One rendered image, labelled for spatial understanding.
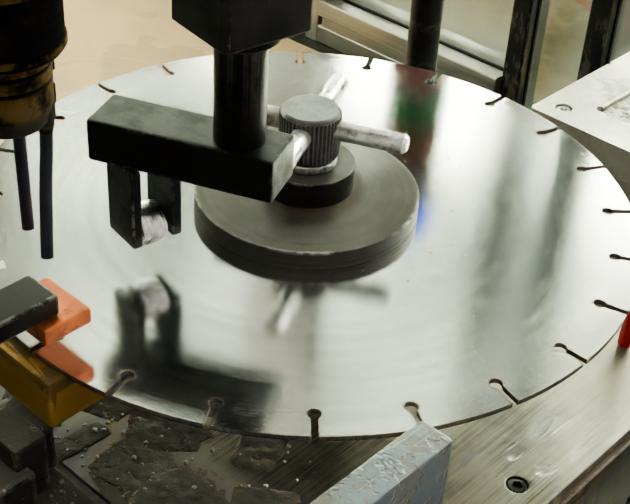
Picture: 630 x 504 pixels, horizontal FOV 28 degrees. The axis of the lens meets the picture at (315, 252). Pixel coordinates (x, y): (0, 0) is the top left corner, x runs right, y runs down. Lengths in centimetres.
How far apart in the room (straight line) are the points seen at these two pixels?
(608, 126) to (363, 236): 28
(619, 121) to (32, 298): 45
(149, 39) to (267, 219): 65
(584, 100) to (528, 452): 29
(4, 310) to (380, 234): 18
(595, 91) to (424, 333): 36
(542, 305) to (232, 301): 14
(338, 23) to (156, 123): 69
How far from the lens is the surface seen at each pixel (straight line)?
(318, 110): 59
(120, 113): 54
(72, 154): 66
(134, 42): 122
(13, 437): 55
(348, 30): 121
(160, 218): 56
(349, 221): 59
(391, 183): 62
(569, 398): 68
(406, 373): 53
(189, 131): 53
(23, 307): 51
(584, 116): 83
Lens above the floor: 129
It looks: 36 degrees down
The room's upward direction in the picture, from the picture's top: 4 degrees clockwise
